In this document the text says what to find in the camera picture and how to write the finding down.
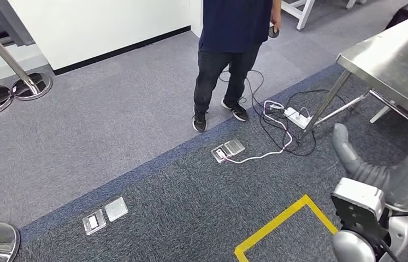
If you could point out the person's torso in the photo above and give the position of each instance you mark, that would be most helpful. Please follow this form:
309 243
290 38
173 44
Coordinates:
232 21

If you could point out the black round controller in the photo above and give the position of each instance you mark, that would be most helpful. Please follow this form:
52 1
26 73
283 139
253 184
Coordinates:
273 32

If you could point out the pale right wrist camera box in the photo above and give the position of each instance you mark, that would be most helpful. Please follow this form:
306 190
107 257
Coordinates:
359 195

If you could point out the person's forearm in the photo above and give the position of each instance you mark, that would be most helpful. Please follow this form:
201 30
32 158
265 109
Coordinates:
276 7

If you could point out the stainless steel workbench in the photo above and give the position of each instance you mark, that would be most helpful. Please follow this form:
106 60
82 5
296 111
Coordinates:
388 65

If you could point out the open floor socket box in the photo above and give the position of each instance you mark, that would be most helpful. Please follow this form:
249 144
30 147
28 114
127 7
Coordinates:
106 215

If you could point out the yellow floor tape square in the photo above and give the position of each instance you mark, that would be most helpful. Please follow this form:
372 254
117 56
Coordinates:
279 220

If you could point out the person's hand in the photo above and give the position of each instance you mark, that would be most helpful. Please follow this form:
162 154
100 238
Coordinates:
277 23

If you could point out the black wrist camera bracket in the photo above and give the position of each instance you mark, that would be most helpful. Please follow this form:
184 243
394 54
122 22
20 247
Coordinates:
359 224

